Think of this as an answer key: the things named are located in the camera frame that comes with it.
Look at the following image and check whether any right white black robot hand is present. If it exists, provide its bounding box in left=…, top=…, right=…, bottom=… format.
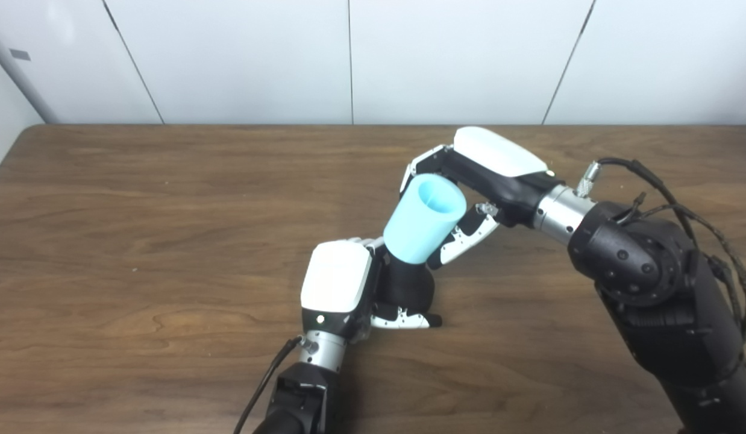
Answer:
left=400, top=126, right=559, bottom=270

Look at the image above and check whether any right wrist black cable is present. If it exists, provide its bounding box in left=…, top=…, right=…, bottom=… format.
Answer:
left=577, top=158, right=746, bottom=382

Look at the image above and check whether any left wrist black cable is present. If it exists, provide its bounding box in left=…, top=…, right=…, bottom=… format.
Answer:
left=233, top=336, right=304, bottom=434

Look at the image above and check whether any black plastic cup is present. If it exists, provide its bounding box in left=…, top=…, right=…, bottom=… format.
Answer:
left=379, top=252, right=437, bottom=315

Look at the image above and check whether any grey wall corner trim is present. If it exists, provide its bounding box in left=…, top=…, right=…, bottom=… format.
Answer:
left=0, top=24, right=59, bottom=125

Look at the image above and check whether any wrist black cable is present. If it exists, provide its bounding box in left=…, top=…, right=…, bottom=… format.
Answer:
left=233, top=336, right=304, bottom=434
left=577, top=158, right=746, bottom=382

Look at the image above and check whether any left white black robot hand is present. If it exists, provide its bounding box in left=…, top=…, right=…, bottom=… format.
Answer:
left=301, top=237, right=444, bottom=345

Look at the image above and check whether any light blue plastic cup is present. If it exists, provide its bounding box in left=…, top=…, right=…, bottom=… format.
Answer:
left=383, top=174, right=468, bottom=266

